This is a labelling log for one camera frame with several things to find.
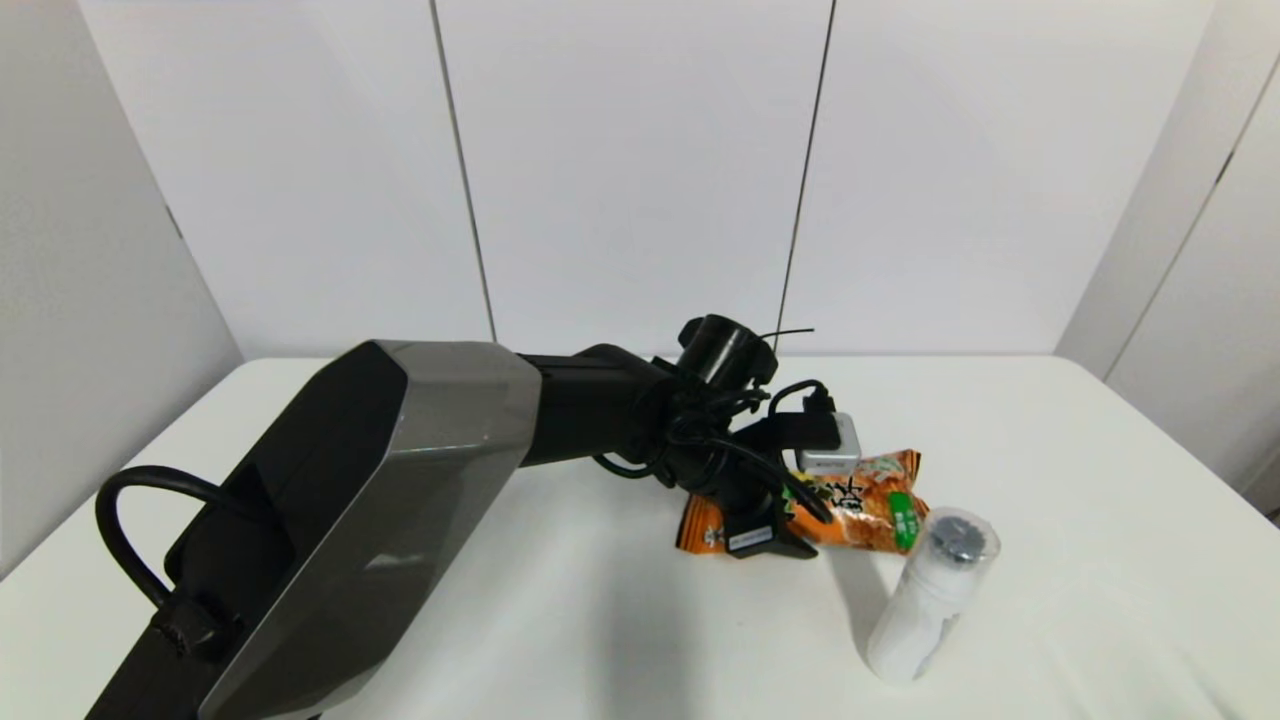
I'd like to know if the orange snack bag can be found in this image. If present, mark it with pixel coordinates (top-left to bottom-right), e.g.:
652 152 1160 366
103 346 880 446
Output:
676 449 930 556

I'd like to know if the white plastic bottle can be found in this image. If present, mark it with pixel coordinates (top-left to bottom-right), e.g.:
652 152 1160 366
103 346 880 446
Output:
865 505 1001 684

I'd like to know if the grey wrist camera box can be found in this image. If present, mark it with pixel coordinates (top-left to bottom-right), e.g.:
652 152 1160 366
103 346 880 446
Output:
797 412 862 475

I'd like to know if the thin black camera cable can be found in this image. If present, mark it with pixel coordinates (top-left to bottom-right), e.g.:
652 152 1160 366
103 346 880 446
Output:
595 378 837 526

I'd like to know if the thick black looped cable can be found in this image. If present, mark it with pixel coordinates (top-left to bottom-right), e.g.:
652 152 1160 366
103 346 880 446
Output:
95 465 243 657

